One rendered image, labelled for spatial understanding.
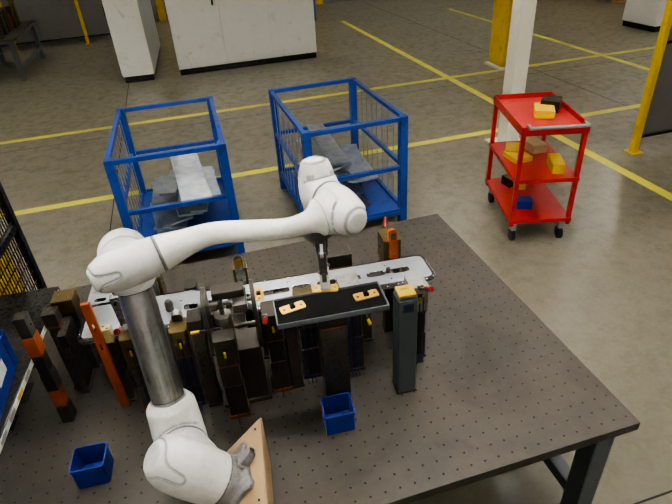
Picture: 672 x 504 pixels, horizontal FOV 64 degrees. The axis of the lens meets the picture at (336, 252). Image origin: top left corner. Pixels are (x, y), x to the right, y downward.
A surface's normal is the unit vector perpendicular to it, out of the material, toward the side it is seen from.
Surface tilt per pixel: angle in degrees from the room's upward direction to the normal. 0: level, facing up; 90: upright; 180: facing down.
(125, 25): 90
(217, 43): 90
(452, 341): 0
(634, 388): 0
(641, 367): 0
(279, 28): 90
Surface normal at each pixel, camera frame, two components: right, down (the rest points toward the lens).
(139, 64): 0.23, 0.52
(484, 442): -0.06, -0.84
